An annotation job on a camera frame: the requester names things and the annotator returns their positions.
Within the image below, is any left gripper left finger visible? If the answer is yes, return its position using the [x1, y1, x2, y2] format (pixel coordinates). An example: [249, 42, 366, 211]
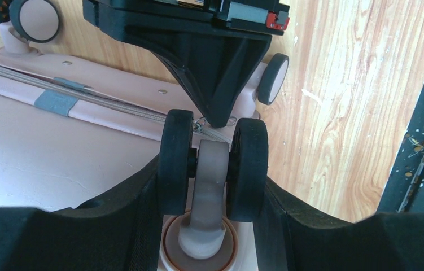
[0, 158, 163, 270]

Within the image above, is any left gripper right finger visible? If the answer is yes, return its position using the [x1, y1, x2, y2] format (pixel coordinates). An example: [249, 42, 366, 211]
[253, 179, 424, 270]

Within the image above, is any pink suitcase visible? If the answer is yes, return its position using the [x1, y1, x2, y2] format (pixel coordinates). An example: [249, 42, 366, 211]
[0, 1, 290, 270]

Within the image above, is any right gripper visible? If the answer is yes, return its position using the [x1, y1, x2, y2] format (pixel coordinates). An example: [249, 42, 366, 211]
[82, 1, 290, 128]

